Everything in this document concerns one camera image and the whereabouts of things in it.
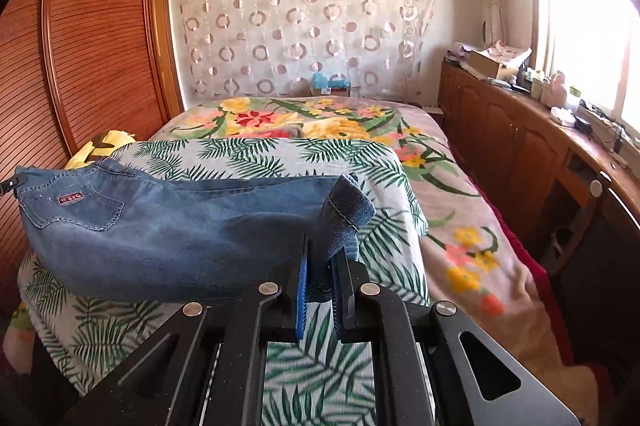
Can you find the circle patterned sheer curtain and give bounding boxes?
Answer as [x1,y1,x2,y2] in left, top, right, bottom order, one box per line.
[167,0,438,107]

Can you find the palm leaf printed sheet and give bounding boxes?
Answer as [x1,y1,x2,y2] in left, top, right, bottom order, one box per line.
[17,138,431,426]

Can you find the brown wooden cabinet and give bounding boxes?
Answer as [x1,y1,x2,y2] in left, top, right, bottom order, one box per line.
[439,60,640,267]

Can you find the brown slatted wooden wardrobe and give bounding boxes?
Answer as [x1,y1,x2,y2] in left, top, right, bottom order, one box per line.
[0,0,184,307]

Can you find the blue tissue packet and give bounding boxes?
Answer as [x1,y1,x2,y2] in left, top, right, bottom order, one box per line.
[310,72,351,96]

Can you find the pink bottle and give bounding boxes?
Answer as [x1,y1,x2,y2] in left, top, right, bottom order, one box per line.
[545,73,569,107]

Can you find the wooden framed window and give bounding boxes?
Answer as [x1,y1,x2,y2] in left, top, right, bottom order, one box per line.
[520,0,640,147]

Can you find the floral pink blanket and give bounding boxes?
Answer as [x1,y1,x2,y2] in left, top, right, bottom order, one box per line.
[150,96,576,369]

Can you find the cardboard box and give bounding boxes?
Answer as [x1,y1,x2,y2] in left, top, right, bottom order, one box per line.
[467,48,522,80]

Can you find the blue denim pants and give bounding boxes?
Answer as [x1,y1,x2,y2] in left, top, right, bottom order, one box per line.
[12,158,377,307]

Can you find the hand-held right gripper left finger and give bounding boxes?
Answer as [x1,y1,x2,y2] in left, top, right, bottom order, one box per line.
[60,233,313,426]

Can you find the red blanket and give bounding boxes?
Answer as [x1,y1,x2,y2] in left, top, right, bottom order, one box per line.
[470,183,576,367]

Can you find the yellow plush toy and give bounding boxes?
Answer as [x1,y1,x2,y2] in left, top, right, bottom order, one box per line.
[65,130,138,169]

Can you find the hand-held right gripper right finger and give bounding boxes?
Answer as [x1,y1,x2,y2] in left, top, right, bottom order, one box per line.
[330,251,581,426]

